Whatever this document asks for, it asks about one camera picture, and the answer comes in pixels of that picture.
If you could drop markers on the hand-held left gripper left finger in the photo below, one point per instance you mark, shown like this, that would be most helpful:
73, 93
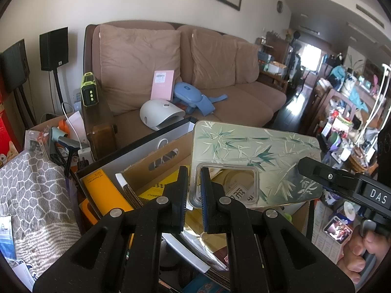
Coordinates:
178, 201

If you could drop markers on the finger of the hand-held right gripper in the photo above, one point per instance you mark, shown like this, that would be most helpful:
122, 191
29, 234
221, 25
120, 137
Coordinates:
323, 174

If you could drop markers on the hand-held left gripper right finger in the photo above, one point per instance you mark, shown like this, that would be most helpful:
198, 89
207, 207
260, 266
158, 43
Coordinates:
204, 204

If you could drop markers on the person's right hand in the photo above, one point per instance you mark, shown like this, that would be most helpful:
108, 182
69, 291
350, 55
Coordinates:
357, 250

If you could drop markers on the white long box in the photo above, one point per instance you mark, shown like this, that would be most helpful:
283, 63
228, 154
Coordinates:
183, 250

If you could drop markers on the cluttered wooden table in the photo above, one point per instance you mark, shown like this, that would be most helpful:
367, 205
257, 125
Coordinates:
342, 122

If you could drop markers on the orange flat box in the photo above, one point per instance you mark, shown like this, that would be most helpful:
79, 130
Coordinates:
104, 192

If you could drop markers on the blue packet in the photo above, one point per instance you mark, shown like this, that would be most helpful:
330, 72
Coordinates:
207, 287

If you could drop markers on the orange plastic bin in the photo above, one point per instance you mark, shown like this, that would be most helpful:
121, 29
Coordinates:
88, 212

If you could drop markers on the white dome lamp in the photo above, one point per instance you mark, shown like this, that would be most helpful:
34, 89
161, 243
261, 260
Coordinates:
158, 113

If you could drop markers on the brown sofa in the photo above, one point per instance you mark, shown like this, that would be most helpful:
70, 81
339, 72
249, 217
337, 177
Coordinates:
244, 97

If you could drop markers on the pink box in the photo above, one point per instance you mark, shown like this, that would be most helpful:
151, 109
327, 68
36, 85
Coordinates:
162, 85

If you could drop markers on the tan cushion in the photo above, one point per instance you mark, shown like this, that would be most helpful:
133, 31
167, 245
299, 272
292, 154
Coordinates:
213, 61
137, 67
247, 64

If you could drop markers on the wooden cabinet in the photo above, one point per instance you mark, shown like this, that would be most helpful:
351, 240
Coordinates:
276, 47

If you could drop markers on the teal heat gun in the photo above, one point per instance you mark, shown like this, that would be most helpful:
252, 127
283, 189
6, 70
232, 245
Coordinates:
58, 134

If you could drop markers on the grey patterned blanket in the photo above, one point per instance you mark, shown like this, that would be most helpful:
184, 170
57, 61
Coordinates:
36, 189

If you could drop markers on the pale blue box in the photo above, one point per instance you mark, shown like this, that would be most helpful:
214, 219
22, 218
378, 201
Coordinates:
77, 100

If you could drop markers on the cluttered cardboard box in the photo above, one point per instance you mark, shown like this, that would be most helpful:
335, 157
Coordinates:
39, 128

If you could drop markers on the ceiling air vent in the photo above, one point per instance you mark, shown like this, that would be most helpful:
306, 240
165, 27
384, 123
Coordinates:
369, 15

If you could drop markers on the blue face mask pack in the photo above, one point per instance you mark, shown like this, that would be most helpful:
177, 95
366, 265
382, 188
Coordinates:
6, 244

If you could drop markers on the red gift box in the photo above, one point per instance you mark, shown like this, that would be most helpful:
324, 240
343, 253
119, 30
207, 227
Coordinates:
4, 134

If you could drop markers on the black speaker on stand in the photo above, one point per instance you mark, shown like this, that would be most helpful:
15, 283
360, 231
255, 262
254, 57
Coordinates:
13, 67
53, 48

